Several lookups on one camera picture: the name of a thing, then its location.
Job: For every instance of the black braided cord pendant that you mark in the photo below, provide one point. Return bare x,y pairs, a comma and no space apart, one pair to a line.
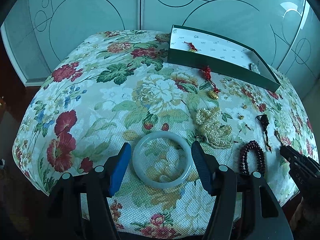
263,119

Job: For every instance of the pale jade bangle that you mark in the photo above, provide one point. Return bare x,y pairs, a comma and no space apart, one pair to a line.
162,160

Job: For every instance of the red cord gold pendant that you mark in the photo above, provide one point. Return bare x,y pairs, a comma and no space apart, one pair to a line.
214,92

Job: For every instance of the green jewelry box tray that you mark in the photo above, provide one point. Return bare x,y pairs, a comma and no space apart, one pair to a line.
223,55

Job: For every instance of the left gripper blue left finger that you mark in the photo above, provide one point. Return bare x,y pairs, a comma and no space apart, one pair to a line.
118,167

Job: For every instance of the floral quilted bedspread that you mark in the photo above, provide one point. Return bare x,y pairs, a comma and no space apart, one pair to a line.
117,87

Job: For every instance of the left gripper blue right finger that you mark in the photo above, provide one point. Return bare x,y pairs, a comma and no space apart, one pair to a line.
203,169

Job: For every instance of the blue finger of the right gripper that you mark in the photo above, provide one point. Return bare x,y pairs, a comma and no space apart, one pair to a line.
290,154

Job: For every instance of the frosted glass wardrobe doors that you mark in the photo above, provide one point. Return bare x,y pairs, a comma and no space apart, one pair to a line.
38,34

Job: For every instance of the small red knot charm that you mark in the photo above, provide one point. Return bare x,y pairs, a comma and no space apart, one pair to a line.
191,47

